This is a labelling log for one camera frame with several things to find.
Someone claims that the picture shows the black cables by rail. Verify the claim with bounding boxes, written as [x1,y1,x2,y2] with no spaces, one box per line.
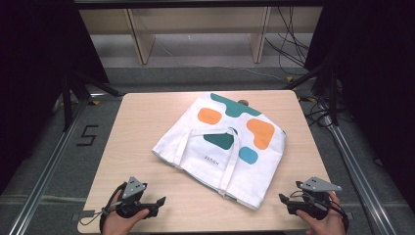
[299,94,335,129]

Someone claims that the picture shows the black metal stand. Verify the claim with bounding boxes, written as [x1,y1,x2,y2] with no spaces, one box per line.
[281,48,341,127]
[60,69,122,132]

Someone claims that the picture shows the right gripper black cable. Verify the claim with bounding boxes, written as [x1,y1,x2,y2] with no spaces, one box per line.
[328,194,350,231]

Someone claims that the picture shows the dark curtain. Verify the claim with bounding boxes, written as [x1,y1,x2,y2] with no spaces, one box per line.
[0,0,111,196]
[303,0,415,205]

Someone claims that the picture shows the black floor cables bundle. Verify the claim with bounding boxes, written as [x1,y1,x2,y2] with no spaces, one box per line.
[264,6,310,76]

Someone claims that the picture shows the white tote bag coloured blobs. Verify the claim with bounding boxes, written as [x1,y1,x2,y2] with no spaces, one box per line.
[152,92,288,211]

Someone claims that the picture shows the person's left hand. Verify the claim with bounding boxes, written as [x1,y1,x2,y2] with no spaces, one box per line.
[102,189,151,235]

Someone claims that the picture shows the person's right hand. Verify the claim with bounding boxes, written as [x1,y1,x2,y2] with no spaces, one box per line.
[295,190,347,235]

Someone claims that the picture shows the aluminium floor rail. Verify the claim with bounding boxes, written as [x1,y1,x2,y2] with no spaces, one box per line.
[7,96,99,235]
[321,115,398,235]

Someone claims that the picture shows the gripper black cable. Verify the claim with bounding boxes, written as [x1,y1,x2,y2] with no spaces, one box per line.
[328,194,350,231]
[79,181,128,227]

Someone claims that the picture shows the black overhead bar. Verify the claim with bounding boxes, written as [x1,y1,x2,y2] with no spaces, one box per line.
[73,0,328,10]

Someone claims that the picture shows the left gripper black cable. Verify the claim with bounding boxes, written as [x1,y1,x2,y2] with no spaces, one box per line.
[79,181,128,227]

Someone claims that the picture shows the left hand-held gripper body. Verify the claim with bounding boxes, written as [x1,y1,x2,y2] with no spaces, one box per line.
[115,176,161,219]

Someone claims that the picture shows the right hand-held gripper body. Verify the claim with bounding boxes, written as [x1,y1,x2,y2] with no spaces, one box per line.
[286,176,343,220]

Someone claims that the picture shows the light wooden desk frame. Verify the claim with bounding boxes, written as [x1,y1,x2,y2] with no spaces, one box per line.
[77,6,325,66]

